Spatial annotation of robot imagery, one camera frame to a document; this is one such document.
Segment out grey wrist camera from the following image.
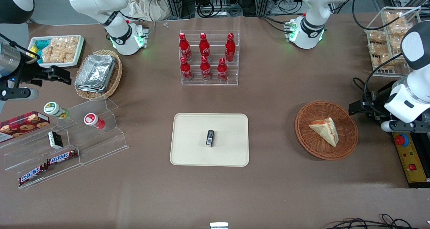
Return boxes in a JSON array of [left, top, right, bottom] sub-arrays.
[[0, 87, 40, 101], [381, 119, 430, 133]]

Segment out bagged fried snack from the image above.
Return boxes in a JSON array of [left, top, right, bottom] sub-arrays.
[[368, 30, 387, 44], [387, 22, 413, 38], [389, 35, 405, 52], [384, 12, 406, 25], [373, 53, 407, 71], [369, 42, 391, 55]]

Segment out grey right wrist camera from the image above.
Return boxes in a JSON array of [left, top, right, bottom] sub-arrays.
[[0, 87, 40, 101]]

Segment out white rectangular food tray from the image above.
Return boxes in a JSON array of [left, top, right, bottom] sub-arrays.
[[27, 35, 85, 69]]

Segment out round brown wicker basket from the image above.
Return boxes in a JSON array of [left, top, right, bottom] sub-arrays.
[[295, 100, 359, 161]]

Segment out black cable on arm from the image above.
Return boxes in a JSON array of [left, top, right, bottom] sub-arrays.
[[352, 0, 422, 106]]

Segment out coiled black cable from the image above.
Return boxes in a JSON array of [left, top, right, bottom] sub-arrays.
[[196, 0, 216, 18]]

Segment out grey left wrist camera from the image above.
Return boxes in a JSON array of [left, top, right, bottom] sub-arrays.
[[381, 119, 430, 133]]

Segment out oval tan wicker basket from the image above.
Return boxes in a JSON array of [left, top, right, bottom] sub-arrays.
[[74, 49, 123, 101]]

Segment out beige cloth bag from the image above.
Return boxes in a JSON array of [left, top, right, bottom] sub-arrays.
[[122, 0, 171, 21]]

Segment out black base cables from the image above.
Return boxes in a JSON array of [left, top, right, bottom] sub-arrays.
[[258, 15, 293, 34]]

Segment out triangular sandwich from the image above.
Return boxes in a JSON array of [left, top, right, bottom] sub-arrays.
[[308, 117, 339, 148]]

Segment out green lid cup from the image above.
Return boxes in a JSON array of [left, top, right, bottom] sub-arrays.
[[43, 101, 70, 120]]

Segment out Snickers chocolate bar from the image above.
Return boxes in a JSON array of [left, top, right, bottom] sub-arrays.
[[18, 163, 49, 186], [46, 149, 79, 166]]

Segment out red cookie box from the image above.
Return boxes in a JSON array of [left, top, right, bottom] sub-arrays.
[[0, 111, 50, 143]]

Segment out aluminium foil container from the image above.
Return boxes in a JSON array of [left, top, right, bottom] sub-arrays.
[[75, 54, 117, 89], [74, 83, 106, 94]]

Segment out white wire basket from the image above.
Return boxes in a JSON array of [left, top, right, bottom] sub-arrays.
[[364, 6, 422, 78]]

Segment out black cable with plug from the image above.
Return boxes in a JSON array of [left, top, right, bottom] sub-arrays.
[[352, 77, 374, 106]]

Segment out red cola bottle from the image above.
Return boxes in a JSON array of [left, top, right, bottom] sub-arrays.
[[217, 57, 229, 81], [225, 33, 236, 62], [200, 55, 212, 81], [178, 33, 192, 62], [180, 56, 194, 81], [199, 33, 211, 61]]

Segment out clear acrylic bottle rack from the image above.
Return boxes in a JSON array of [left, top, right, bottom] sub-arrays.
[[179, 30, 240, 86]]

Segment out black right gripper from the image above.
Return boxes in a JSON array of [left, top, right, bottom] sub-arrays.
[[13, 55, 72, 89]]

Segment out clear acrylic stepped shelf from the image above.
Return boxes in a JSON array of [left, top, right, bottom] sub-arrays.
[[0, 96, 129, 190]]

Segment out black table appliance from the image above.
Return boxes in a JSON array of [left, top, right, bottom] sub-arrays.
[[376, 81, 430, 189]]

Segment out beige plastic tray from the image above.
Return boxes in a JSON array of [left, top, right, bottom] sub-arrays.
[[170, 113, 250, 167]]

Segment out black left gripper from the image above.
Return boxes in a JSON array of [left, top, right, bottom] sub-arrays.
[[348, 87, 392, 123]]

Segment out red lid cup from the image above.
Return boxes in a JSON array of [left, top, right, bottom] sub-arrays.
[[84, 112, 105, 130]]

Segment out black and white small box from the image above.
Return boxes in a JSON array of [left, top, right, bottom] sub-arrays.
[[48, 131, 64, 150]]

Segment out black floor cables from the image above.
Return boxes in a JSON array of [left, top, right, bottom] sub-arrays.
[[324, 214, 430, 229]]

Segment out yellow emergency stop control box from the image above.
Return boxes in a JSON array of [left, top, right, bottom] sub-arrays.
[[392, 132, 429, 183]]

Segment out clear bag of rice snacks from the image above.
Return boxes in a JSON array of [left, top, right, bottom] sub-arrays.
[[50, 36, 80, 63], [41, 44, 62, 64]]

